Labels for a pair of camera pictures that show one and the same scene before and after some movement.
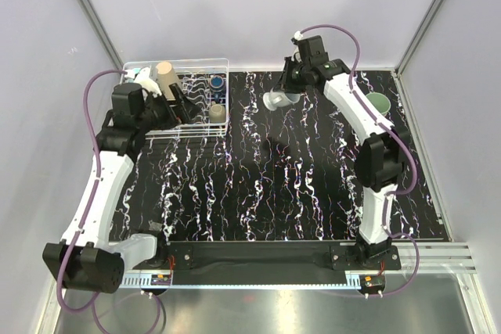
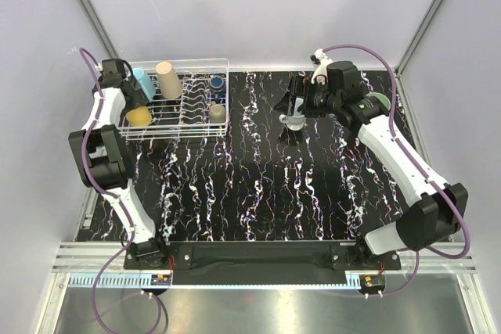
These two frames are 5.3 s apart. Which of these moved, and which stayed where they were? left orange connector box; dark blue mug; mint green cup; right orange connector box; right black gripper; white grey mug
Moved: right black gripper; white grey mug
Stayed: left orange connector box; right orange connector box; dark blue mug; mint green cup
